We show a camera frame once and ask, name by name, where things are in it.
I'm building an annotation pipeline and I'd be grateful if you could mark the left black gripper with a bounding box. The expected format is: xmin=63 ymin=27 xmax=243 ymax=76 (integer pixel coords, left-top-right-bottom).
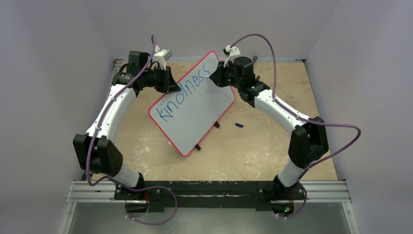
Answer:
xmin=142 ymin=65 xmax=181 ymax=94

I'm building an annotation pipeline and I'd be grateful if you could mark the red framed whiteboard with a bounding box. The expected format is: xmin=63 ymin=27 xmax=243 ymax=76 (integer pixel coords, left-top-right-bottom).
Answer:
xmin=148 ymin=51 xmax=235 ymax=156

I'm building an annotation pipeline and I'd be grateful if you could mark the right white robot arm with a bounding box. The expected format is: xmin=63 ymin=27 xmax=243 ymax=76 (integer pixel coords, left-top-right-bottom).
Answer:
xmin=209 ymin=57 xmax=329 ymax=198

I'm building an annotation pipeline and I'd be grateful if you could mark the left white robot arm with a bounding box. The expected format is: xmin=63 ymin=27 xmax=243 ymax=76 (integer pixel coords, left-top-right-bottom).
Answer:
xmin=73 ymin=48 xmax=181 ymax=199

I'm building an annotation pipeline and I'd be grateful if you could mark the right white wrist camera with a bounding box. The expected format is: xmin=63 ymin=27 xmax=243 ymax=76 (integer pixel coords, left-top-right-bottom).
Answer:
xmin=223 ymin=45 xmax=241 ymax=68

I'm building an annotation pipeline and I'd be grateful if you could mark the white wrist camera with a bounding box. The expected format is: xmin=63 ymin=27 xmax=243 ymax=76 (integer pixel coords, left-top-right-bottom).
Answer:
xmin=223 ymin=45 xmax=241 ymax=68
xmin=152 ymin=45 xmax=173 ymax=70

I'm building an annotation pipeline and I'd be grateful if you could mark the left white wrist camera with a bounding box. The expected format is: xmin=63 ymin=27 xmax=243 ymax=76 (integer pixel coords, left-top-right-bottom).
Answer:
xmin=152 ymin=45 xmax=173 ymax=70

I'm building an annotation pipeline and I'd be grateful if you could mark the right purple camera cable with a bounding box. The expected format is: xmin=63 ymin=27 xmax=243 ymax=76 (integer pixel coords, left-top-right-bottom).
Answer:
xmin=229 ymin=33 xmax=362 ymax=181

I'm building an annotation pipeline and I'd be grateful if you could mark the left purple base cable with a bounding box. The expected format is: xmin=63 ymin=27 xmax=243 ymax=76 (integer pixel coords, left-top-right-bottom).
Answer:
xmin=124 ymin=184 xmax=178 ymax=226

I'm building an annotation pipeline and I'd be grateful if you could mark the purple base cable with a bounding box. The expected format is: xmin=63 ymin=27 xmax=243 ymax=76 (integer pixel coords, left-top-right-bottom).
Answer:
xmin=124 ymin=184 xmax=178 ymax=226
xmin=275 ymin=184 xmax=306 ymax=220

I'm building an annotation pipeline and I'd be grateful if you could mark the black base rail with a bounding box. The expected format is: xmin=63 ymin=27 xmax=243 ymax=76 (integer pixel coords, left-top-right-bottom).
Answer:
xmin=114 ymin=181 xmax=305 ymax=213

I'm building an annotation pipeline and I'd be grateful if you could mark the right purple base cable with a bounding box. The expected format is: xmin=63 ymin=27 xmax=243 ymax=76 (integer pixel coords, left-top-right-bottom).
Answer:
xmin=275 ymin=184 xmax=306 ymax=220

